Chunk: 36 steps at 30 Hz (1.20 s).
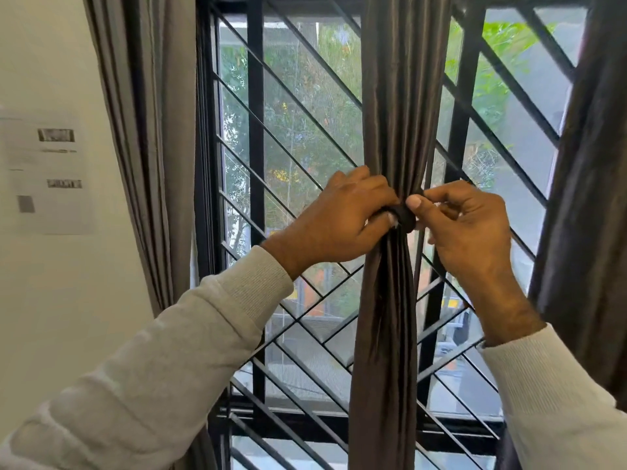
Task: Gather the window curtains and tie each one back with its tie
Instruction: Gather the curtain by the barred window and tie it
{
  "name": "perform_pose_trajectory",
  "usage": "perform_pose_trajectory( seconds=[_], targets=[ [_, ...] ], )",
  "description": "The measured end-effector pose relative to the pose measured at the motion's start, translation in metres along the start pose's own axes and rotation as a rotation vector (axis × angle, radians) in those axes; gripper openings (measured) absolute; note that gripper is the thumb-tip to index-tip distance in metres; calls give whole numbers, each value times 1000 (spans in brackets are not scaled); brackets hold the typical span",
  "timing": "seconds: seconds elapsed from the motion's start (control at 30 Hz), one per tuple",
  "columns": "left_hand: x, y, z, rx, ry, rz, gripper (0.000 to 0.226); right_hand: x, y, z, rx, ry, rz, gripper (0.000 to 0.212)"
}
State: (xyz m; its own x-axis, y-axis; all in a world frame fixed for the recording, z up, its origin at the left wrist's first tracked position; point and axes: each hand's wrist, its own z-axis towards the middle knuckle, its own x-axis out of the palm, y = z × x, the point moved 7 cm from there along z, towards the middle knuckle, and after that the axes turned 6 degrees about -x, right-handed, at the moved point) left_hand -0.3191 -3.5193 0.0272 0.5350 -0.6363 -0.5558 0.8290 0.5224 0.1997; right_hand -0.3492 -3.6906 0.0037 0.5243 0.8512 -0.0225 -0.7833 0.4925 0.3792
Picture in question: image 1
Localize person's right hand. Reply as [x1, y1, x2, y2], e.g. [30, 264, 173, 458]
[405, 180, 548, 348]

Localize person's left hand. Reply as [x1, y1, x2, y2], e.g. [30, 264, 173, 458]
[261, 164, 401, 281]

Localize dark grey curtain tie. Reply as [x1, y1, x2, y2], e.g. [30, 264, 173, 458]
[379, 188, 427, 236]

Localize dark grey curtain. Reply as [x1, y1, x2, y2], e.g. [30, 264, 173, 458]
[347, 0, 454, 470]
[494, 0, 627, 470]

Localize light grey curtain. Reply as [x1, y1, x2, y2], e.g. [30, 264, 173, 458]
[82, 0, 219, 470]

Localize person's right forearm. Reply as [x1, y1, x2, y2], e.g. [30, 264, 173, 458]
[477, 323, 627, 470]

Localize person's left forearm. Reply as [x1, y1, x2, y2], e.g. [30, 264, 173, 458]
[0, 245, 295, 470]

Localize orange brick building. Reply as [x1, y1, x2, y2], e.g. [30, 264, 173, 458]
[296, 264, 327, 317]

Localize white printed paper sheet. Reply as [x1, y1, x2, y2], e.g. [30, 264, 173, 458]
[0, 110, 97, 236]

